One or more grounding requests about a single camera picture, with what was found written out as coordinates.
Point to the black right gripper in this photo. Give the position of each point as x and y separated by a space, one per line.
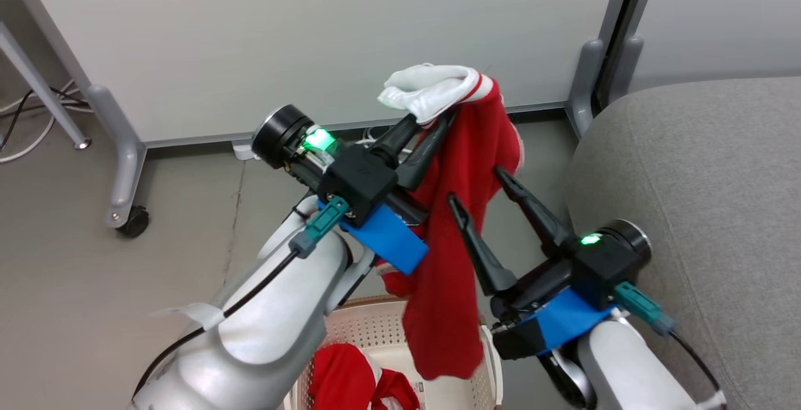
591 266

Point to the black caster wheel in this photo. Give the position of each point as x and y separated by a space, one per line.
133 221

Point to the wide white partition panel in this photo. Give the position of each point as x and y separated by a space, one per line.
313 40

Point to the grey fabric sofa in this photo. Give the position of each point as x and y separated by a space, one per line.
701 210

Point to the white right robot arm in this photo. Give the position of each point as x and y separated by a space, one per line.
626 372

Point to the red garment with white cuff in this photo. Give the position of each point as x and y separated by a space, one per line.
450 272

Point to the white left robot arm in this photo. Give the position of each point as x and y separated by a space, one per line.
275 335

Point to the grey metal table leg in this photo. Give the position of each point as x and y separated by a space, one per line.
37 84

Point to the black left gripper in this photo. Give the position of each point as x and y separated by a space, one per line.
358 179

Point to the cream perforated laundry basket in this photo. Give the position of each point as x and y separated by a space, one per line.
375 328

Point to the white power adapter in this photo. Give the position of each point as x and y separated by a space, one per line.
242 149

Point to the narrow white partition panel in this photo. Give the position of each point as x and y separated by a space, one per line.
719 22

